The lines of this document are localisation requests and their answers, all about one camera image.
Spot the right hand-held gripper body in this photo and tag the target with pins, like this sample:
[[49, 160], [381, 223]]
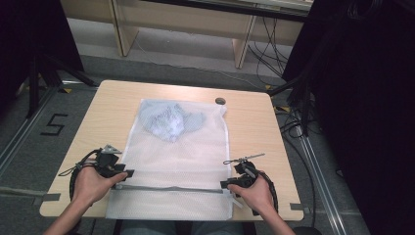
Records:
[[245, 171]]

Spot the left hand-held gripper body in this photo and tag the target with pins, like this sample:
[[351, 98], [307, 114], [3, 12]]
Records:
[[105, 160]]

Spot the white mesh laundry bag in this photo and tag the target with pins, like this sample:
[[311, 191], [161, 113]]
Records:
[[176, 163]]

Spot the person's right hand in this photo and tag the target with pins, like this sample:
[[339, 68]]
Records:
[[256, 196]]

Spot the person's left hand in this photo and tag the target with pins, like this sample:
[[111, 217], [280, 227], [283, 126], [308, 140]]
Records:
[[91, 186]]

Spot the person's legs in jeans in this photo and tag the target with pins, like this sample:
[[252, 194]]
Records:
[[147, 228]]

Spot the grey tape strip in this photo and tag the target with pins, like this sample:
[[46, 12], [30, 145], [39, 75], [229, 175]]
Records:
[[51, 197], [298, 206]]

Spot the blue-grey garment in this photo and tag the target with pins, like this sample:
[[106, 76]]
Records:
[[168, 120]]

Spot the dark round table grommet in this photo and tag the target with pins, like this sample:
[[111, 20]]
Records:
[[220, 101]]

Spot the black tripod stand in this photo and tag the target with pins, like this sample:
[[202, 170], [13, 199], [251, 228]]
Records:
[[305, 107], [34, 84]]

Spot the black curtain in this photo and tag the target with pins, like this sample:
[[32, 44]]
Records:
[[32, 39], [365, 98]]

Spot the light wooden bench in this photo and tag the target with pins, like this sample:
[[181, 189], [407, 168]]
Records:
[[182, 19]]

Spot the aluminium floor rail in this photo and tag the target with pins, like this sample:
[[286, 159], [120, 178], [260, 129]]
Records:
[[23, 130], [318, 176]]

